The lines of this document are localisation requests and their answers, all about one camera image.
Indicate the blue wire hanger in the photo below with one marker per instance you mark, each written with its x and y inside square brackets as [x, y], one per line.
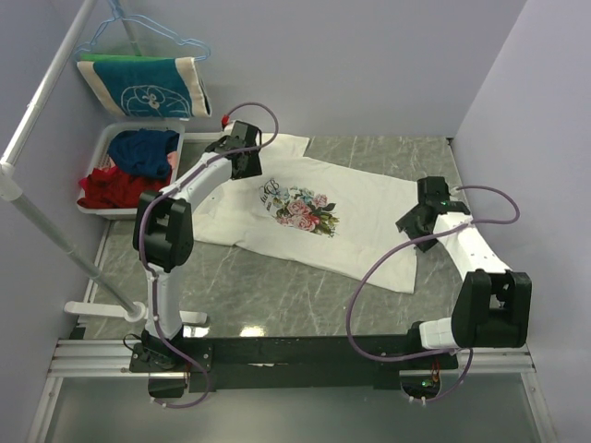
[127, 20]

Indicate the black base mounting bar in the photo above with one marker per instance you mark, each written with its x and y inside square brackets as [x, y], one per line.
[271, 363]

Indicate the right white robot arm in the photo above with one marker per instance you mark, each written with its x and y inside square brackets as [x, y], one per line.
[493, 305]

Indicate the teal cartoon towel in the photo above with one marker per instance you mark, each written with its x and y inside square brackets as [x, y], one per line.
[146, 87]

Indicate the navy blue t shirt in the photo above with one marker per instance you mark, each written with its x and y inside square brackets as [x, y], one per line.
[144, 152]

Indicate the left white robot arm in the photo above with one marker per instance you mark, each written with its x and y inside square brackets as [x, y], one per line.
[163, 233]

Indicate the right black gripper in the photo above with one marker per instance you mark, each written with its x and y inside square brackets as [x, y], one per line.
[406, 222]

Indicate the white floral t shirt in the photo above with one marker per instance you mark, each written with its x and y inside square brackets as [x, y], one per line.
[317, 213]

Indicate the white plastic laundry basket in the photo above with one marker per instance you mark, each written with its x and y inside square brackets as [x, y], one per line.
[101, 159]

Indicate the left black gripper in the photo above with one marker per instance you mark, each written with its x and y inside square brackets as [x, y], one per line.
[254, 167]

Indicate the red t shirt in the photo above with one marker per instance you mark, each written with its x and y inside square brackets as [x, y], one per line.
[114, 189]

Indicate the aluminium rail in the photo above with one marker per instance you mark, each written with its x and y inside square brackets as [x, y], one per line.
[110, 358]

